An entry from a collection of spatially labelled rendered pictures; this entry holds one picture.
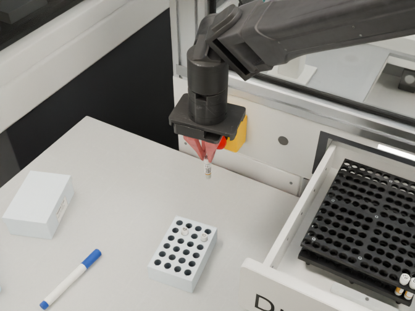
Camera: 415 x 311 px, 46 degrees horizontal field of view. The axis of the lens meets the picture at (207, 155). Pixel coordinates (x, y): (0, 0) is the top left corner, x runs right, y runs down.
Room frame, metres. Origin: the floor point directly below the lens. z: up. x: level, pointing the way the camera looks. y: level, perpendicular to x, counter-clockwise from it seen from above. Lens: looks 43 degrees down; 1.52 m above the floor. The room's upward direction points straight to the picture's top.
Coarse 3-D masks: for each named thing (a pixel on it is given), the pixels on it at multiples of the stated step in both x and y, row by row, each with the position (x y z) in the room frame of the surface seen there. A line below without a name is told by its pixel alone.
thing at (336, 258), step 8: (304, 240) 0.48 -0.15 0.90; (312, 240) 0.47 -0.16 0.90; (312, 248) 0.46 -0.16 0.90; (320, 248) 0.46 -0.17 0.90; (328, 248) 0.46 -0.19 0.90; (336, 248) 0.46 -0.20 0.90; (328, 256) 0.45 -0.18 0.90; (336, 256) 0.44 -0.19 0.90; (352, 256) 0.44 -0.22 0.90; (344, 264) 0.43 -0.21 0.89; (352, 264) 0.43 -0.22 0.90; (360, 264) 0.43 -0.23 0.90; (368, 264) 0.43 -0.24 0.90; (368, 272) 0.42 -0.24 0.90; (376, 272) 0.42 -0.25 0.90; (384, 272) 0.42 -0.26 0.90; (392, 272) 0.42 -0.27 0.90; (384, 280) 0.40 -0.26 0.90; (408, 288) 0.39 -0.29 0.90
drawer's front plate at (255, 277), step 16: (240, 272) 0.41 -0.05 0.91; (256, 272) 0.40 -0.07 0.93; (272, 272) 0.40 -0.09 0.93; (240, 288) 0.41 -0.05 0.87; (256, 288) 0.40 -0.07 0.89; (272, 288) 0.39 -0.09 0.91; (288, 288) 0.37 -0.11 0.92; (304, 288) 0.37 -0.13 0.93; (240, 304) 0.41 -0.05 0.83; (288, 304) 0.37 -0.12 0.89; (304, 304) 0.36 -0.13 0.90; (320, 304) 0.35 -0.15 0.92; (336, 304) 0.35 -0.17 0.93; (352, 304) 0.35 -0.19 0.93
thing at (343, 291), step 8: (336, 288) 0.42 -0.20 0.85; (344, 288) 0.42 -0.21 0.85; (344, 296) 0.41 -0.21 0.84; (352, 296) 0.41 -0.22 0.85; (360, 296) 0.41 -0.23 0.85; (368, 296) 0.41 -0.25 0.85; (360, 304) 0.40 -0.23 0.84; (368, 304) 0.39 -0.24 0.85; (376, 304) 0.39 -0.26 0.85; (384, 304) 0.39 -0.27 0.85
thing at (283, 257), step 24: (336, 144) 0.71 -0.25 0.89; (336, 168) 0.70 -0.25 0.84; (360, 168) 0.68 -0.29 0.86; (384, 168) 0.66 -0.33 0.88; (408, 168) 0.64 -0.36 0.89; (312, 192) 0.60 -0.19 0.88; (312, 216) 0.58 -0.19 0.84; (288, 240) 0.50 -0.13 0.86; (264, 264) 0.43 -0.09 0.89; (288, 264) 0.47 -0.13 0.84; (360, 288) 0.43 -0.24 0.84
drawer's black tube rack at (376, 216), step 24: (336, 192) 0.58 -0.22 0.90; (360, 192) 0.60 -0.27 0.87; (384, 192) 0.58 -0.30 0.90; (408, 192) 0.58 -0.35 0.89; (336, 216) 0.53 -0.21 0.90; (360, 216) 0.55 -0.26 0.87; (384, 216) 0.55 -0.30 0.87; (408, 216) 0.52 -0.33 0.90; (336, 240) 0.47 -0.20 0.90; (360, 240) 0.48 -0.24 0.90; (384, 240) 0.47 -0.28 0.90; (408, 240) 0.47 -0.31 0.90; (312, 264) 0.46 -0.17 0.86; (336, 264) 0.45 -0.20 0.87; (384, 264) 0.45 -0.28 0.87; (408, 264) 0.45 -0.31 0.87; (384, 288) 0.41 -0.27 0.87
